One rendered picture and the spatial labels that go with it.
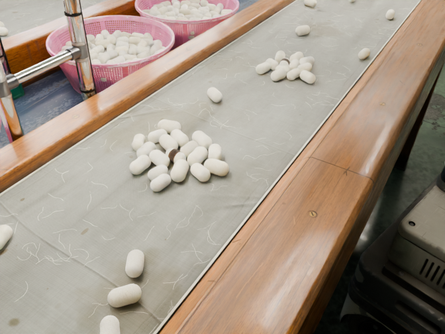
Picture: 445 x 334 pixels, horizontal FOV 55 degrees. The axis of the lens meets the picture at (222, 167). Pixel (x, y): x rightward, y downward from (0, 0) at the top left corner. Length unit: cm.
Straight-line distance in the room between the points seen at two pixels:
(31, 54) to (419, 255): 93
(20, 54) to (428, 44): 87
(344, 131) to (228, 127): 18
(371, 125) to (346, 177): 15
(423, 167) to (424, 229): 104
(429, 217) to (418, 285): 15
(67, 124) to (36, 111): 24
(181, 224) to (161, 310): 12
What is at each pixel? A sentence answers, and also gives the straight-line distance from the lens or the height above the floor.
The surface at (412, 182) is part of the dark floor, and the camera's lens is 193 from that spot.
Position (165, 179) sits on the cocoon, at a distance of 59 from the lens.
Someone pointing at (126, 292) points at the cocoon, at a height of 76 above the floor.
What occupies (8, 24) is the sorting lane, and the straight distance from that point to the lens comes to 121.
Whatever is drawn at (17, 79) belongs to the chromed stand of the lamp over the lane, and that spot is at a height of 84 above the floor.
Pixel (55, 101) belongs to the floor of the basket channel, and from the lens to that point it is 96.
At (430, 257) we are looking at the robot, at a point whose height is 44.
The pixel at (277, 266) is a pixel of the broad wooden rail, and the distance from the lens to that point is 48.
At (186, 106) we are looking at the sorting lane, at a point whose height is 74.
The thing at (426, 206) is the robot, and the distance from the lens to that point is 107.
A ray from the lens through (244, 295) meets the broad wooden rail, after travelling 45.
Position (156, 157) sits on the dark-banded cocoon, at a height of 76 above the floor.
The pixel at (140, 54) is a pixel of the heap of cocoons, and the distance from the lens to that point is 96.
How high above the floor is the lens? 114
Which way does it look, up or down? 39 degrees down
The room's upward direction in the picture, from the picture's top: 2 degrees clockwise
